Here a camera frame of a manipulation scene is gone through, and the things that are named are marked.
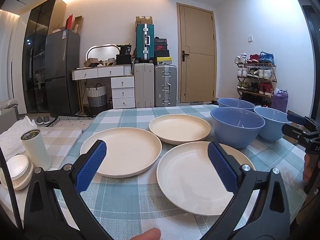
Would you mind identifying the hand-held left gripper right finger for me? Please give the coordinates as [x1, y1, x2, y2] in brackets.
[201, 141, 292, 240]

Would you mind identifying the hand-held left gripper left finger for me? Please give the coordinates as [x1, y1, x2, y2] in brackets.
[24, 140, 112, 240]

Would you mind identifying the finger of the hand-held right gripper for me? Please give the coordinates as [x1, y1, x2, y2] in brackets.
[282, 123, 316, 147]
[287, 110, 310, 127]

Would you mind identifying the blue bowl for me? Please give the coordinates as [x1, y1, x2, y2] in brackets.
[217, 98, 256, 112]
[253, 106, 292, 142]
[210, 107, 266, 149]

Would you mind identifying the cream round plate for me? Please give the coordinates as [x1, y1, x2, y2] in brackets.
[80, 127, 162, 178]
[157, 141, 256, 217]
[149, 114, 212, 145]

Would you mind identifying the person's right hand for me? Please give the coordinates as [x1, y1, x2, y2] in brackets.
[302, 153, 313, 183]

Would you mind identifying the person's left hand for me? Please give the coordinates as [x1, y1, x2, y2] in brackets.
[131, 227, 161, 240]

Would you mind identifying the purple bag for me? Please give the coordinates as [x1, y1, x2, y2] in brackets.
[271, 89, 288, 113]

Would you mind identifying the beige checked cloth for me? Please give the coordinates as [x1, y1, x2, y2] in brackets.
[0, 126, 83, 205]

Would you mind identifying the shoe rack with shoes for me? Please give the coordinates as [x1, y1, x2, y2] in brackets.
[234, 51, 276, 98]

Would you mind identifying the teal checked tablecloth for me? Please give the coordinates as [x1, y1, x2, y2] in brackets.
[54, 104, 308, 240]

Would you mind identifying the beige dotted mat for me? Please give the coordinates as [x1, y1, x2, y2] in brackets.
[49, 120, 87, 133]

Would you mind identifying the black white patterned rug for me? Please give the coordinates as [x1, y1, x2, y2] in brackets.
[47, 115, 97, 128]

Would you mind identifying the white thermos cup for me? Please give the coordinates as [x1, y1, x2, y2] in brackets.
[21, 129, 52, 172]

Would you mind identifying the grey white woven basket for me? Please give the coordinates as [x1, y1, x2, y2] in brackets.
[86, 83, 108, 116]

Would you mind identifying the stack of white dishes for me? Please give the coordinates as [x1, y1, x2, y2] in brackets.
[0, 154, 34, 191]

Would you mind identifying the white vanity desk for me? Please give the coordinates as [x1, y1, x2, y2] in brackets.
[71, 65, 136, 109]

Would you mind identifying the dark grey refrigerator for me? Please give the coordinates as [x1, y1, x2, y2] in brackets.
[45, 29, 81, 117]

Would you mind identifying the beige suitcase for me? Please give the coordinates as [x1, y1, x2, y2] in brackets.
[134, 63, 155, 108]

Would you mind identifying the silver suitcase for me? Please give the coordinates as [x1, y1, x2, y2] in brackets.
[154, 65, 178, 107]

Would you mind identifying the tan wooden door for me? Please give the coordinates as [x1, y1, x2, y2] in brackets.
[176, 3, 217, 103]

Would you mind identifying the oval mirror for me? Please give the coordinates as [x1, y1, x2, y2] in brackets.
[86, 44, 121, 62]

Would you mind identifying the black bag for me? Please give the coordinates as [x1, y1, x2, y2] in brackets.
[116, 44, 132, 65]

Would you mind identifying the dark glass cabinet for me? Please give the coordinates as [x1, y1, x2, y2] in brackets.
[22, 0, 67, 113]

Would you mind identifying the teal suitcase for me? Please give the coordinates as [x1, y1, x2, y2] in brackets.
[135, 23, 155, 61]

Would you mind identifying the red box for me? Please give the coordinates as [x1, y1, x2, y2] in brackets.
[65, 15, 75, 31]

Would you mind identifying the cardboard box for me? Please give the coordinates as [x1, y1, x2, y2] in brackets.
[136, 16, 154, 27]

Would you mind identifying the black cable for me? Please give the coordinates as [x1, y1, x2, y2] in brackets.
[0, 145, 25, 232]

